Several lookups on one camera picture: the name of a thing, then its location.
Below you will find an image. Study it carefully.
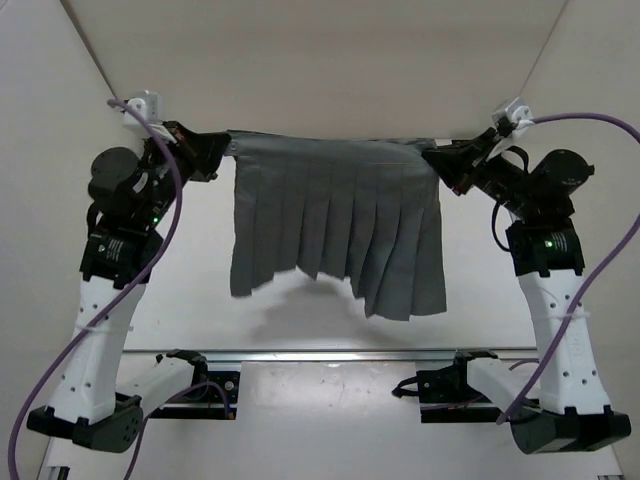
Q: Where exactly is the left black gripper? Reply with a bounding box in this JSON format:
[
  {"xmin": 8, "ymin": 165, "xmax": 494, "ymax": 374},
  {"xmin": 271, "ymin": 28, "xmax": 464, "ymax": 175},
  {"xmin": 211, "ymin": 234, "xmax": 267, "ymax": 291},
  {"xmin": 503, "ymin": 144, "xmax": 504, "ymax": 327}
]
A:
[{"xmin": 147, "ymin": 105, "xmax": 235, "ymax": 206}]

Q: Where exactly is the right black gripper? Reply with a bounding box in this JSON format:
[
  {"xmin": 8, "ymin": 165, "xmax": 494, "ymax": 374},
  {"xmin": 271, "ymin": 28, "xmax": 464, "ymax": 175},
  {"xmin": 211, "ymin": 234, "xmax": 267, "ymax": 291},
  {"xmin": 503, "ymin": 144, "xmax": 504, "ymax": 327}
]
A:
[{"xmin": 422, "ymin": 128, "xmax": 534, "ymax": 215}]

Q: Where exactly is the grey pleated skirt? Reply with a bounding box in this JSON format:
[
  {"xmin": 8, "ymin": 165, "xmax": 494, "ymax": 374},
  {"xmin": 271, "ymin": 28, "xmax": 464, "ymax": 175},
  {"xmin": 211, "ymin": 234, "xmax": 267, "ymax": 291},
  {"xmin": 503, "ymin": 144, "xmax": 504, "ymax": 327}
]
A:
[{"xmin": 226, "ymin": 131, "xmax": 447, "ymax": 321}]

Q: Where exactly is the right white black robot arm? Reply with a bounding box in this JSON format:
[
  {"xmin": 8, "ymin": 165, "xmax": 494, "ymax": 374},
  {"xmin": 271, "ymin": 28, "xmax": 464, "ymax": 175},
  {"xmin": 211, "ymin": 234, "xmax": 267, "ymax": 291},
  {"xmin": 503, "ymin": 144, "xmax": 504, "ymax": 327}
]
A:
[{"xmin": 394, "ymin": 130, "xmax": 632, "ymax": 454}]

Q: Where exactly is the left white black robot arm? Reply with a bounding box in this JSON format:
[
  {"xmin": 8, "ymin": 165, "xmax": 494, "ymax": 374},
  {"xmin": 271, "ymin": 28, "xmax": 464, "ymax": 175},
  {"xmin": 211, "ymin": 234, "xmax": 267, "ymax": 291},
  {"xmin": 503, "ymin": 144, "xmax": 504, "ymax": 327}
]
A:
[{"xmin": 27, "ymin": 121, "xmax": 231, "ymax": 453}]

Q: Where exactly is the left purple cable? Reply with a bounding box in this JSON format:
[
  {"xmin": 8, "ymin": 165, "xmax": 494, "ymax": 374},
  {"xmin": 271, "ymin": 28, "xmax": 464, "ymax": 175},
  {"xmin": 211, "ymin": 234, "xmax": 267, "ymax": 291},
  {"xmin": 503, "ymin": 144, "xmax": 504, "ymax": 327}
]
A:
[{"xmin": 8, "ymin": 98, "xmax": 184, "ymax": 480}]

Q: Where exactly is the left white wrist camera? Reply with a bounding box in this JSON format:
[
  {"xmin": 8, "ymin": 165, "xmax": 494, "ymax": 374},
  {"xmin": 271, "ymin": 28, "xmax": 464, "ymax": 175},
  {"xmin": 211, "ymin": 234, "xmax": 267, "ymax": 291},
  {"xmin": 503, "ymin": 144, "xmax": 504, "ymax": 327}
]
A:
[{"xmin": 123, "ymin": 90, "xmax": 163, "ymax": 135}]

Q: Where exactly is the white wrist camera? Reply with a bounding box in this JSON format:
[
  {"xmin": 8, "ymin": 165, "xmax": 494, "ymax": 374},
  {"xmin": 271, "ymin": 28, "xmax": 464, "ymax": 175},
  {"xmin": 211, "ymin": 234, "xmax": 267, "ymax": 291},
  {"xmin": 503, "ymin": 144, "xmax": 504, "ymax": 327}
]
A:
[
  {"xmin": 123, "ymin": 90, "xmax": 163, "ymax": 135},
  {"xmin": 491, "ymin": 97, "xmax": 534, "ymax": 143}
]

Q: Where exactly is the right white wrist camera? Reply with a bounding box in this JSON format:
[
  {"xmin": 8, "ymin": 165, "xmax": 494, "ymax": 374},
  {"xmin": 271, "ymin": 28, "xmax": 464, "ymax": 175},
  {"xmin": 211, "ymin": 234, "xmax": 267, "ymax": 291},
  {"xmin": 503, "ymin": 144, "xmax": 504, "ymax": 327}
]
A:
[{"xmin": 491, "ymin": 97, "xmax": 534, "ymax": 143}]

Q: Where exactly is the silver aluminium front rail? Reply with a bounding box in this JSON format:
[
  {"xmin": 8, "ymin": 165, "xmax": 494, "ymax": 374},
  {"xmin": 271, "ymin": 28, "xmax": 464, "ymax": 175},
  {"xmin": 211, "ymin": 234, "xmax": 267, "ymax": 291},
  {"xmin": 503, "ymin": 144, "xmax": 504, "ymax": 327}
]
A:
[{"xmin": 119, "ymin": 347, "xmax": 541, "ymax": 363}]

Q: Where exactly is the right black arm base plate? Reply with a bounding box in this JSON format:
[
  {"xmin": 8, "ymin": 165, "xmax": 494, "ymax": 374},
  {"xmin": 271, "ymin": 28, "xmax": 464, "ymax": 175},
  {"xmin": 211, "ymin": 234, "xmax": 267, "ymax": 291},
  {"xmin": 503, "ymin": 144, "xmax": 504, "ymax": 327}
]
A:
[{"xmin": 417, "ymin": 368, "xmax": 500, "ymax": 424}]

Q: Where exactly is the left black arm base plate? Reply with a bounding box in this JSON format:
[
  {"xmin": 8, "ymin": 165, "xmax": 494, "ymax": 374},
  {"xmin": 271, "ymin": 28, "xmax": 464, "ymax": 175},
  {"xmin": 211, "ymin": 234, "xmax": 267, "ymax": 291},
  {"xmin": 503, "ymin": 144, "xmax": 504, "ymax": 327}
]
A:
[{"xmin": 150, "ymin": 363, "xmax": 241, "ymax": 421}]

